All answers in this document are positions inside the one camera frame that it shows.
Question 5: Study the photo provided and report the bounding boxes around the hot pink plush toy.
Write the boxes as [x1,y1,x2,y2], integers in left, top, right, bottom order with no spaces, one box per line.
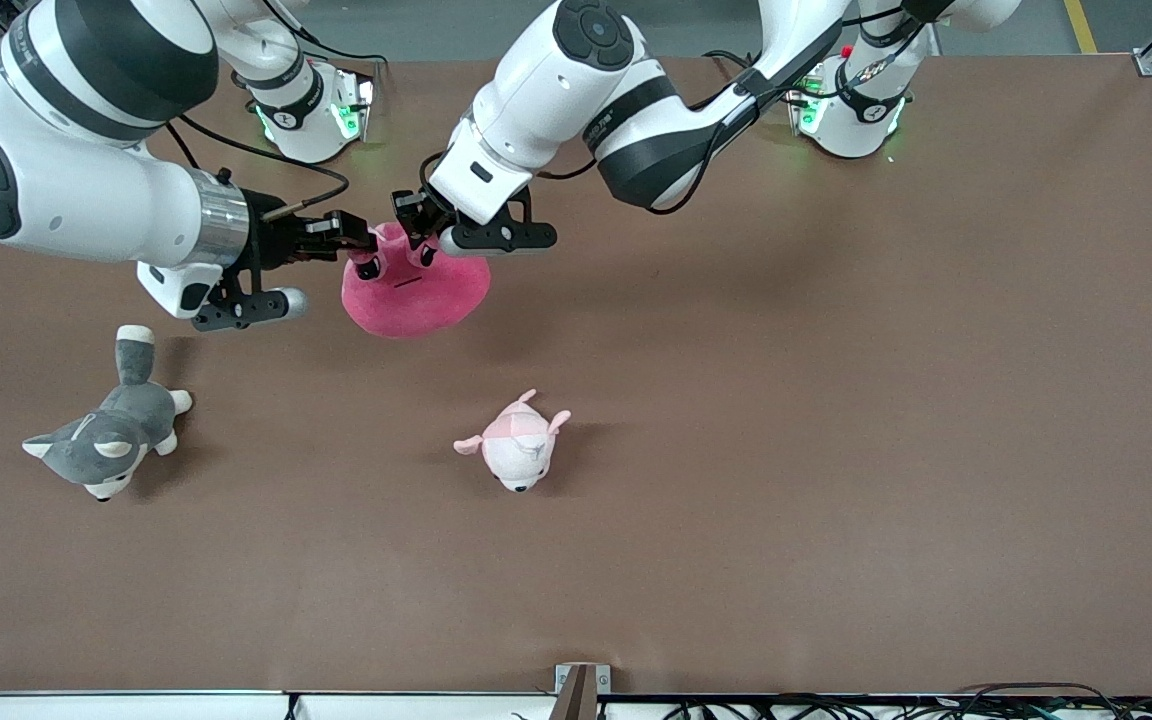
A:
[341,222,493,340]

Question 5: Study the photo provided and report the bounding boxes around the black left arm base cable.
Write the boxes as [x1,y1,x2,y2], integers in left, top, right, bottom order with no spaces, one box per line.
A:
[703,49,799,111]

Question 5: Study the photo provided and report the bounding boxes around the light pink white plush toy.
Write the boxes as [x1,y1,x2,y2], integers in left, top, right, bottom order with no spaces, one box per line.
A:
[452,389,573,494]

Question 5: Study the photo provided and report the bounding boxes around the metal bracket with post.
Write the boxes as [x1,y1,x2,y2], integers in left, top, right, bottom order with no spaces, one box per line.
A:
[554,663,612,720]

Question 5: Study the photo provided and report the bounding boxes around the black arm base cable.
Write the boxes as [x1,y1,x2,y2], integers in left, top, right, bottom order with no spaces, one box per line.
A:
[266,0,387,99]
[703,49,799,111]

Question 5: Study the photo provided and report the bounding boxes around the black right arm base cable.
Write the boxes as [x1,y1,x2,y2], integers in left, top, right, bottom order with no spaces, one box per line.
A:
[266,0,387,99]

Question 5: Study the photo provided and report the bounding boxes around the grey white husky plush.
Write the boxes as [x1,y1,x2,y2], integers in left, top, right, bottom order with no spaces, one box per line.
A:
[21,324,194,503]

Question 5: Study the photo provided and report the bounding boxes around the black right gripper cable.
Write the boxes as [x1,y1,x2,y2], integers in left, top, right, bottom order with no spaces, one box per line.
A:
[166,113,352,219]

